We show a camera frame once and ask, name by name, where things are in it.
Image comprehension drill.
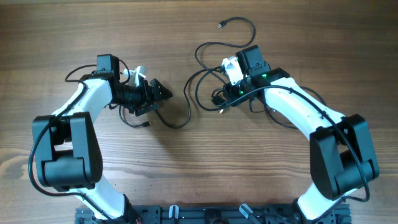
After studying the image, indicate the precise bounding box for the black cable bundle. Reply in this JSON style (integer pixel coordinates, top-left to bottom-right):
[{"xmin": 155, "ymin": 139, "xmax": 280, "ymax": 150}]
[{"xmin": 118, "ymin": 16, "xmax": 327, "ymax": 130}]

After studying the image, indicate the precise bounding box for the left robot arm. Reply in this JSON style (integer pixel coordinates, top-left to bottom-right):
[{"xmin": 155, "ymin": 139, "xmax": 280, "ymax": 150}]
[{"xmin": 28, "ymin": 54, "xmax": 172, "ymax": 223}]

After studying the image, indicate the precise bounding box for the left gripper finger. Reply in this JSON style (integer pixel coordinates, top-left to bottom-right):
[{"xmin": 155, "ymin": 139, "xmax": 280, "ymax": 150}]
[
  {"xmin": 150, "ymin": 78, "xmax": 173, "ymax": 101},
  {"xmin": 134, "ymin": 104, "xmax": 159, "ymax": 116}
]

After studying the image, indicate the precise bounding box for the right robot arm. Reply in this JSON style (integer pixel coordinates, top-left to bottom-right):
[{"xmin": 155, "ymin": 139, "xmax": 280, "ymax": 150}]
[{"xmin": 221, "ymin": 45, "xmax": 380, "ymax": 223}]

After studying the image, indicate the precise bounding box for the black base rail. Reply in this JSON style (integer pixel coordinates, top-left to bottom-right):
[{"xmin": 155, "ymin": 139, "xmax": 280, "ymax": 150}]
[{"xmin": 74, "ymin": 203, "xmax": 352, "ymax": 224}]

